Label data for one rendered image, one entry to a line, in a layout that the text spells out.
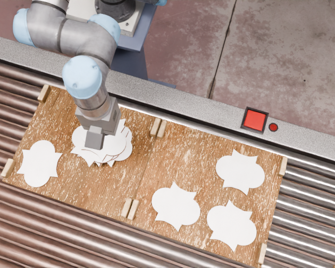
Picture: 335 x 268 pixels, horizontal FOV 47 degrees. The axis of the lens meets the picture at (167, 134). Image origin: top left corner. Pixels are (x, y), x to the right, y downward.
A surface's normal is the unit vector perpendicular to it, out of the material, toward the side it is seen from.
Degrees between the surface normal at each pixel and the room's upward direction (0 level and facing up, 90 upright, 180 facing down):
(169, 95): 0
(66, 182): 0
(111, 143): 0
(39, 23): 16
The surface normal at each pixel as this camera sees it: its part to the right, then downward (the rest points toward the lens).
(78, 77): -0.01, -0.35
